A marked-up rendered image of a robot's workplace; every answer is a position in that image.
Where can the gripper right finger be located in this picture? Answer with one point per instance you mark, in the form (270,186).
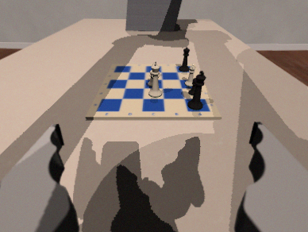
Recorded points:
(278,199)

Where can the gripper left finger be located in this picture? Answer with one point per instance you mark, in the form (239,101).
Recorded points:
(31,197)

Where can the blue and cream chessboard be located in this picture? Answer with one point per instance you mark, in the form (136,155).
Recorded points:
(123,95)

